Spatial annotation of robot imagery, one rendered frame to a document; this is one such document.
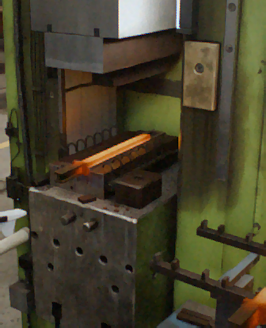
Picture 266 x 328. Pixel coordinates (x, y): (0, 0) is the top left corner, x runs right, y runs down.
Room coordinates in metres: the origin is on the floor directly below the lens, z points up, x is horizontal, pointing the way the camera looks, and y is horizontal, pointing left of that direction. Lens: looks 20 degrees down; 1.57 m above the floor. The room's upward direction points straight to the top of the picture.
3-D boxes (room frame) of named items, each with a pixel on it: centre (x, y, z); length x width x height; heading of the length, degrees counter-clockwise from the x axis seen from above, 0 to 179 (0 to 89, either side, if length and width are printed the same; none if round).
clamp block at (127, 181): (1.50, -0.07, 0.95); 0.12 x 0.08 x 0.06; 145
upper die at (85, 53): (1.73, -0.01, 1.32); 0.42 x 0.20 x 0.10; 145
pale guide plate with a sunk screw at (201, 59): (1.48, -0.22, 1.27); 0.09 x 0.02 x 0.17; 55
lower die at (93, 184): (1.73, -0.01, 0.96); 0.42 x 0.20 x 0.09; 145
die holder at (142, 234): (1.70, -0.06, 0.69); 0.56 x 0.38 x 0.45; 145
